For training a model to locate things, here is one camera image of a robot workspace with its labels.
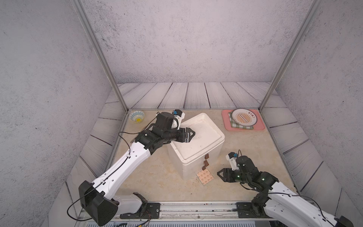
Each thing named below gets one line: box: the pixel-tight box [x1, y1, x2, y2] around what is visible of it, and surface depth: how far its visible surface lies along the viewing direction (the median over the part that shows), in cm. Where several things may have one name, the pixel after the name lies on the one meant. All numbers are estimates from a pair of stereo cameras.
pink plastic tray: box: [221, 109, 266, 131], surface depth 113 cm
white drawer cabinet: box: [167, 112, 225, 180], surface depth 74 cm
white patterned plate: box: [231, 107, 258, 127], surface depth 117 cm
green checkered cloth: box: [227, 112, 254, 130], surface depth 110 cm
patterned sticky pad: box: [196, 167, 215, 186], surface depth 86 cm
